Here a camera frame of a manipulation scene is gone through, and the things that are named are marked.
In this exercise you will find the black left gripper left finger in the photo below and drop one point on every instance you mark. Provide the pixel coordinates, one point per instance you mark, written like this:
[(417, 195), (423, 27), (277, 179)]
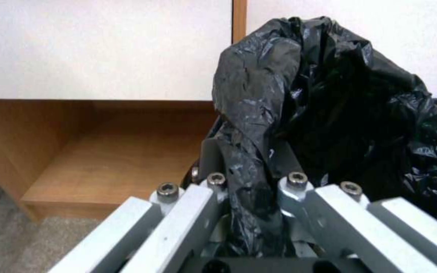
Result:
[(173, 224)]

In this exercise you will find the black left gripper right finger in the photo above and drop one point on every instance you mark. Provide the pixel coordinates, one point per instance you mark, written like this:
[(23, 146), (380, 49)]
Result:
[(340, 219)]

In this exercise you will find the black plastic trash bag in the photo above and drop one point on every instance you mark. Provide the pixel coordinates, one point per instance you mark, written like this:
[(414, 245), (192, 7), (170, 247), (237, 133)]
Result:
[(324, 113)]

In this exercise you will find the wooden cabinet with white doors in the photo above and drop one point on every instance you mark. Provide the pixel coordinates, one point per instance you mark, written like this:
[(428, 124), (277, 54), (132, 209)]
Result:
[(101, 93)]

